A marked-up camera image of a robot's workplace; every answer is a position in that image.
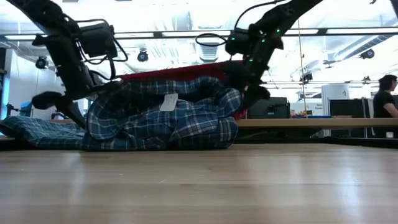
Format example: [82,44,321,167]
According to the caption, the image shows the long ceiling light fixture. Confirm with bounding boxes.
[0,27,398,41]

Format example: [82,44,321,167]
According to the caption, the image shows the thin vertical pole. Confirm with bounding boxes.
[297,18,308,119]

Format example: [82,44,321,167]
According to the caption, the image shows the red plastic laundry bin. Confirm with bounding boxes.
[116,60,249,120]

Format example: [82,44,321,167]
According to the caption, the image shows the black equipment case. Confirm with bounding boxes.
[247,96,292,119]

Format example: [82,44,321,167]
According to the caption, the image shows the person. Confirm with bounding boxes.
[372,74,398,138]

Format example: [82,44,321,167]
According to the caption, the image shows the blue chair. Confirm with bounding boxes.
[19,101,34,118]

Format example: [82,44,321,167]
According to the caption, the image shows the blue plaid pajama pants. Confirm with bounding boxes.
[0,115,87,150]

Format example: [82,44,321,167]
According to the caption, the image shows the square ceiling vent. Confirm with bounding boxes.
[198,42,220,63]

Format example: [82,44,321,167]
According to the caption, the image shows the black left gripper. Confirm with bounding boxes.
[30,34,124,129]

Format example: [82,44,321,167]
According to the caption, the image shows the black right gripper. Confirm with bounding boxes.
[223,34,284,110]

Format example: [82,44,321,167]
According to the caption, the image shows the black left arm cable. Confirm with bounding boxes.
[74,18,129,81]

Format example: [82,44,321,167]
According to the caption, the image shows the ceiling air vent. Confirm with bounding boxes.
[334,34,394,62]

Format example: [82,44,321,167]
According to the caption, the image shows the blue plaid garment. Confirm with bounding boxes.
[81,76,243,152]

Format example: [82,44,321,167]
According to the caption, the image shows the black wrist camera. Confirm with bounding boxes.
[79,21,119,60]
[225,27,254,56]

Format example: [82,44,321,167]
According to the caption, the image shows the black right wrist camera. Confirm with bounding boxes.
[225,27,254,56]

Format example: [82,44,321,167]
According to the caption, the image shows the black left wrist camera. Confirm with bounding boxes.
[79,21,119,60]

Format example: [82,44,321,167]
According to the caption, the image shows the white round column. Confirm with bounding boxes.
[321,83,351,138]

